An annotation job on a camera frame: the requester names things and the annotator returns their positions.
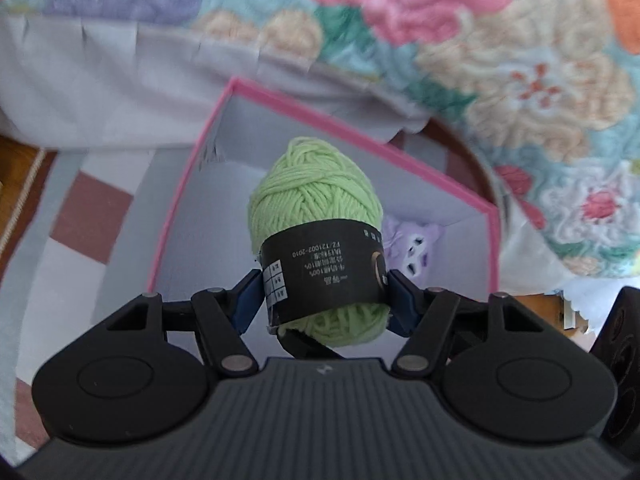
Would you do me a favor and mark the checkered mat with rope edge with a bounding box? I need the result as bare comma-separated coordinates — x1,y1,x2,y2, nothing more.
0,147,201,466

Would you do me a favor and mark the white bed sheet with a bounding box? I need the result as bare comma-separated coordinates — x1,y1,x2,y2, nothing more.
0,12,640,306

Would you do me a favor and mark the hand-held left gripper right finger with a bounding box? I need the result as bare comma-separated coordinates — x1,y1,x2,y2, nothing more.
387,269,543,378

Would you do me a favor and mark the purple plush toy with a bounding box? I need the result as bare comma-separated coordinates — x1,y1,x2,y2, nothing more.
382,216,446,278

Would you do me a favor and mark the floral quilted bedspread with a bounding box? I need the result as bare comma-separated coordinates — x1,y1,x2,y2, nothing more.
0,0,640,281

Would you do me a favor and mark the round wooden table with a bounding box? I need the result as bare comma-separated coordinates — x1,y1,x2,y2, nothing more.
390,117,506,221

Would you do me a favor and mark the green yarn ball black label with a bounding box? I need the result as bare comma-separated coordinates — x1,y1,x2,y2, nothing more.
247,136,392,348

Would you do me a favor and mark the pink cardboard box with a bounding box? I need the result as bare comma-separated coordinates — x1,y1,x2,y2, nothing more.
147,76,501,360

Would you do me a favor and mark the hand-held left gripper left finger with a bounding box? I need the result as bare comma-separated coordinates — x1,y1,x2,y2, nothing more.
107,270,266,378

